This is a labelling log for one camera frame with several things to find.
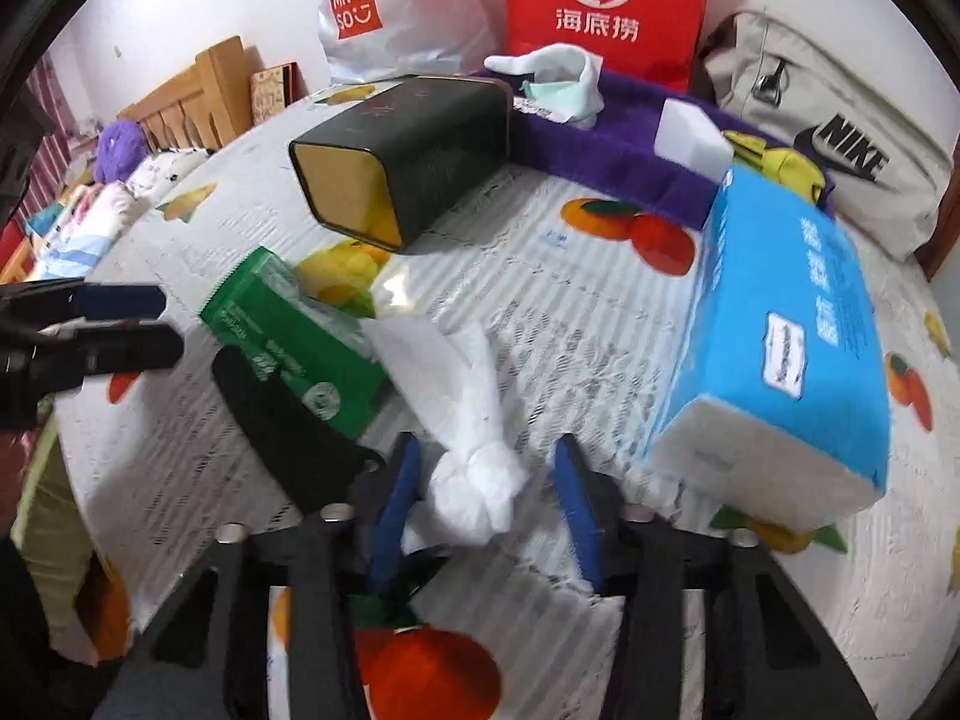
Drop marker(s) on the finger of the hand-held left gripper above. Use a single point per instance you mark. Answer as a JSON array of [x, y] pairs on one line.
[[135, 352], [120, 301]]

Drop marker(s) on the red striped cloth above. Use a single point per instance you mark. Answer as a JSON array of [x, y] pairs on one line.
[[52, 135]]

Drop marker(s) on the pastel patterned blanket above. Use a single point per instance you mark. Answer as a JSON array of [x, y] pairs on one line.
[[82, 232]]

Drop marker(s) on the fruit print tablecloth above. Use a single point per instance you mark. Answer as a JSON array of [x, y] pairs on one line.
[[570, 315]]

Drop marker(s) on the white sponge block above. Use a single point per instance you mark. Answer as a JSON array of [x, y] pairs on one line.
[[690, 139]]

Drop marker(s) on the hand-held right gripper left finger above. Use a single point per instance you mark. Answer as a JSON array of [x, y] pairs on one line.
[[394, 510]]

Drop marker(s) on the red paper bag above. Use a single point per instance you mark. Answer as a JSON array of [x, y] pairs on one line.
[[600, 52]]

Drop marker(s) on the grey waist bag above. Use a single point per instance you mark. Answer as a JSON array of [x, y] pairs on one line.
[[825, 90]]

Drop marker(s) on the purple plush toy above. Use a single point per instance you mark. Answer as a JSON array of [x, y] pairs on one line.
[[120, 150]]

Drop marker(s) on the green bed sheet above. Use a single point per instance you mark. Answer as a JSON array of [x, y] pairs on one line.
[[52, 540]]

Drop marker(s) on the yellow small box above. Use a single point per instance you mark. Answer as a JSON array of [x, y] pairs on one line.
[[784, 169]]

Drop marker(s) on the blue tissue pack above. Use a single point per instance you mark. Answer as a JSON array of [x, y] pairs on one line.
[[780, 300]]

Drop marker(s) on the purple fabric storage tray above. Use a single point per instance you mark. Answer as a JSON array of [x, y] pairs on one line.
[[622, 135]]

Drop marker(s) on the wooden headboard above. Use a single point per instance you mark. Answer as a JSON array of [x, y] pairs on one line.
[[217, 82]]

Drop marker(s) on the dark green tin box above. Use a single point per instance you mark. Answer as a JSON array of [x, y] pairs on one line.
[[420, 142]]

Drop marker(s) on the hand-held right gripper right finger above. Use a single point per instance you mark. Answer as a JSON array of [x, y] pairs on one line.
[[581, 525]]

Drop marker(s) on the floral white pillow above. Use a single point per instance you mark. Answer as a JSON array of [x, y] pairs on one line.
[[165, 172]]

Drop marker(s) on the white plastic shopping bag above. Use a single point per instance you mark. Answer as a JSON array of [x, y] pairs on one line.
[[420, 15]]

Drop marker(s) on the green wet wipe packet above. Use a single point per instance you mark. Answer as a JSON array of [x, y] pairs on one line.
[[285, 330]]

